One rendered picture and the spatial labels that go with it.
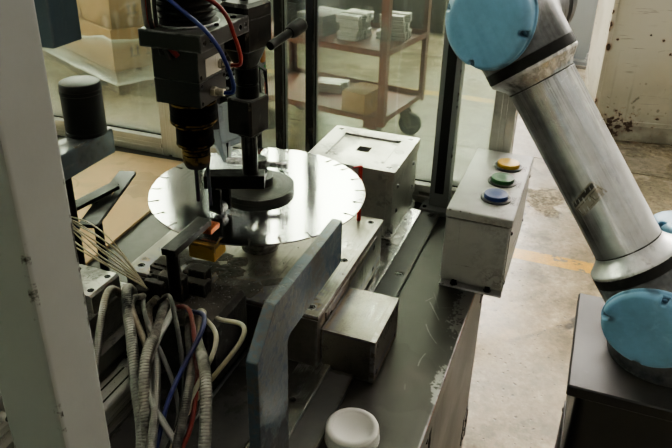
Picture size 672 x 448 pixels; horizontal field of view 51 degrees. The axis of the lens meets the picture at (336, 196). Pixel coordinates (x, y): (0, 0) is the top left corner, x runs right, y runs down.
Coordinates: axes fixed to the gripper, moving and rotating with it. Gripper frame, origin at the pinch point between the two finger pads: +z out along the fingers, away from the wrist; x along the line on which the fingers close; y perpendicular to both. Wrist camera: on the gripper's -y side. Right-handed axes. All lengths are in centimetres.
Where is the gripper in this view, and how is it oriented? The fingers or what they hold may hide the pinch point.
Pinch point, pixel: (221, 154)
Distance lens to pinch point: 112.2
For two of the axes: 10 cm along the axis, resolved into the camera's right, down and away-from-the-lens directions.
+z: 0.6, 10.0, -0.7
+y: 9.7, -0.7, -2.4
